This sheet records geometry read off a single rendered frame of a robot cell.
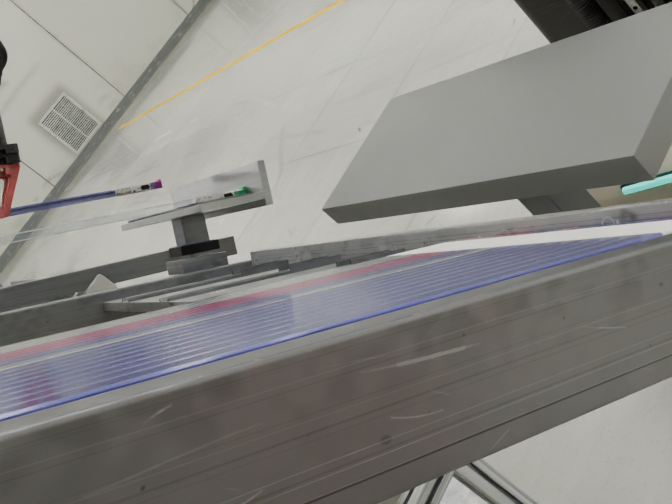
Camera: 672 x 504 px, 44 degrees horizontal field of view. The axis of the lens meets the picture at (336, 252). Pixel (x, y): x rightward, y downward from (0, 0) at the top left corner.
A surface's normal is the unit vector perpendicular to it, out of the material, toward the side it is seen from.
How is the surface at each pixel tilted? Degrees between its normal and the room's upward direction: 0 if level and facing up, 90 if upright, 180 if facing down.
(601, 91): 0
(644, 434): 0
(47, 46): 90
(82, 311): 90
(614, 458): 0
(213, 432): 90
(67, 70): 90
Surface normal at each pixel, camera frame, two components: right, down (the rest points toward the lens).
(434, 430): 0.53, -0.06
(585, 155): -0.70, -0.59
